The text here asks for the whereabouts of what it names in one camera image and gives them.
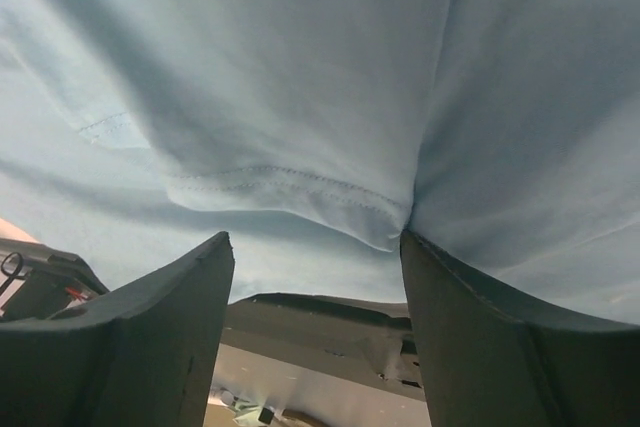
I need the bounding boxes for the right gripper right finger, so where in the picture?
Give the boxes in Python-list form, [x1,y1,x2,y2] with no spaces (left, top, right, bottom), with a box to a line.
[400,232,639,426]

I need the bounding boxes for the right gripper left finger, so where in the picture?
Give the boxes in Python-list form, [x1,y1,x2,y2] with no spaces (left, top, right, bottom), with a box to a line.
[1,232,235,426]

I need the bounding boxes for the light blue t-shirt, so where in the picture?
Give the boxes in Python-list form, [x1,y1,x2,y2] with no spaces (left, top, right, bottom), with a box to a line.
[1,0,639,323]

